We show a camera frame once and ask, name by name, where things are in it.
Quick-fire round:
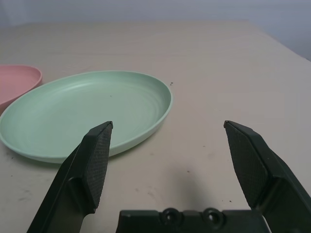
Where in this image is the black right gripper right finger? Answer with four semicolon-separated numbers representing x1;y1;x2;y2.
224;120;311;233

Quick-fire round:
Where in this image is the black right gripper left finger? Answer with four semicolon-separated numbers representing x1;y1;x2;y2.
26;120;114;233

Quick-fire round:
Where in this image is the light green round plate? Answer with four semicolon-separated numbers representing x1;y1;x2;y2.
0;70;175;165

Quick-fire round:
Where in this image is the pink round plate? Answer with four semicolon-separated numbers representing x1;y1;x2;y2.
0;64;43;115

